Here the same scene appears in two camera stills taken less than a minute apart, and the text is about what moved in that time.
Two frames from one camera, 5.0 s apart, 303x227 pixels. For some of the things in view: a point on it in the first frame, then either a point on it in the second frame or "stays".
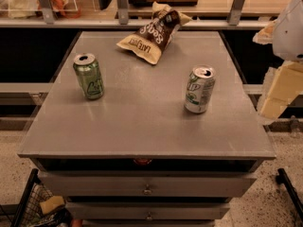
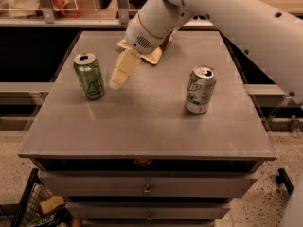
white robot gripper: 290,35 -> 140,38
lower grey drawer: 148,211 stays
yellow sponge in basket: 50,204 stays
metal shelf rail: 191,23 stays
